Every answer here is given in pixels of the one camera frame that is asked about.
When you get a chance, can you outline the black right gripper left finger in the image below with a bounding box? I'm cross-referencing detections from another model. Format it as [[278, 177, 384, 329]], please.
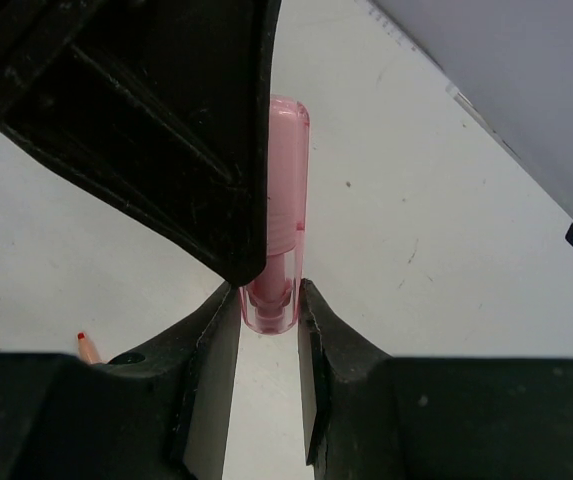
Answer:
[[90, 282, 241, 480]]

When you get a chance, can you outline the pink highlighter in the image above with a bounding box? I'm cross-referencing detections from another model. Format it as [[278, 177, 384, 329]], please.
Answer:
[[240, 95, 310, 335]]

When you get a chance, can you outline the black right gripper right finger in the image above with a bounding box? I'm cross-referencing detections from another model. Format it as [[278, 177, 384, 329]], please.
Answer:
[[298, 279, 396, 479]]

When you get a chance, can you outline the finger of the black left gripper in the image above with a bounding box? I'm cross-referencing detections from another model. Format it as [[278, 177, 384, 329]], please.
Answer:
[[0, 0, 280, 286]]

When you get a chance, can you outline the orange highlighter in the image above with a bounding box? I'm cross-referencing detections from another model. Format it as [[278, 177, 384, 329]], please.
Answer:
[[77, 331, 102, 365]]

